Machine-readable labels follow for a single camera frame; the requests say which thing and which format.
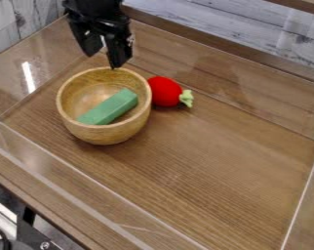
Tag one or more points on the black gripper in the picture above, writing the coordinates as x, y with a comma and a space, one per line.
100, 17

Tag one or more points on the green foam block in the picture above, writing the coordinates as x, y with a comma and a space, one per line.
110, 109

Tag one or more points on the wooden brown bowl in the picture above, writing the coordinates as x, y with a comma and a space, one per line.
89, 88

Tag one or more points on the red plush strawberry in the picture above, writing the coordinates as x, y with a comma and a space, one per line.
166, 92

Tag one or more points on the clear acrylic wall panel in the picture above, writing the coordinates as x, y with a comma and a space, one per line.
98, 218

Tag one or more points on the black table leg frame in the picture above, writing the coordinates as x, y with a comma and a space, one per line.
19, 236

